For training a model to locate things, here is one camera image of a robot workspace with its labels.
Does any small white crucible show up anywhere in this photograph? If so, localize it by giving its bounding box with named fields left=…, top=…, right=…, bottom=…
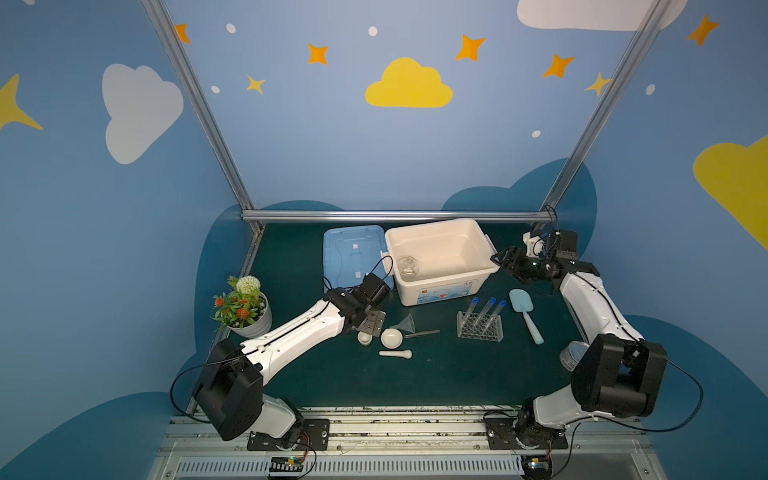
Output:
left=357, top=331, right=373, bottom=346

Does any white ceramic mortar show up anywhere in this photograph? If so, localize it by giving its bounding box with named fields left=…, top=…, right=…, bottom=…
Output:
left=380, top=328, right=404, bottom=350

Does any test tube blue cap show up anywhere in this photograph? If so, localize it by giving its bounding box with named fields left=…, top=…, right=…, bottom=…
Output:
left=473, top=297, right=497, bottom=328
left=461, top=296, right=479, bottom=329
left=483, top=300, right=507, bottom=333

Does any white plastic storage bin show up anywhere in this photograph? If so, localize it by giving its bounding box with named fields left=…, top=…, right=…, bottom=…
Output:
left=385, top=218, right=499, bottom=307

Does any clear test tube rack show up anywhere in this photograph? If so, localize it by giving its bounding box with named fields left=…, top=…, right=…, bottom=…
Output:
left=456, top=311, right=504, bottom=342

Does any white ceramic pestle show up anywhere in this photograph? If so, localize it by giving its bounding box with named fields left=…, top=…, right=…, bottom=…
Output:
left=378, top=349, right=413, bottom=359

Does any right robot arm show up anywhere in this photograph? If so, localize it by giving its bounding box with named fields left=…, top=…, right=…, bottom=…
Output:
left=490, top=231, right=672, bottom=437

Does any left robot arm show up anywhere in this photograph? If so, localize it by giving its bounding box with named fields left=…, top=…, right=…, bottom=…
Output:
left=177, top=272, right=391, bottom=448

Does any clear plastic funnel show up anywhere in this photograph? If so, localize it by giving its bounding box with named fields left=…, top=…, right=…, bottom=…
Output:
left=394, top=314, right=415, bottom=334

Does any light blue bin lid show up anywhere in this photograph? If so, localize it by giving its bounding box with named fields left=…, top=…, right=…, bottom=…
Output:
left=323, top=225, right=394, bottom=292

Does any light blue plastic scoop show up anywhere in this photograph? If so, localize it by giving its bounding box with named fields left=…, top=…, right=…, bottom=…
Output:
left=509, top=289, right=544, bottom=345

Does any potted artificial flower plant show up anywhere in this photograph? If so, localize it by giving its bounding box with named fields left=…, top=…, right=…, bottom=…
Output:
left=212, top=275, right=272, bottom=339

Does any aluminium frame rail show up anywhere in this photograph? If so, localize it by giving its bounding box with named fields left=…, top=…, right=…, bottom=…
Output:
left=241, top=209, right=554, bottom=223

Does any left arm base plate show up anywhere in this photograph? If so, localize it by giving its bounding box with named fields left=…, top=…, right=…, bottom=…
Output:
left=247, top=419, right=330, bottom=451

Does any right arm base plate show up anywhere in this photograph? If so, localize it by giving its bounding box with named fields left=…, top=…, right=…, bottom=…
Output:
left=482, top=416, right=569, bottom=450

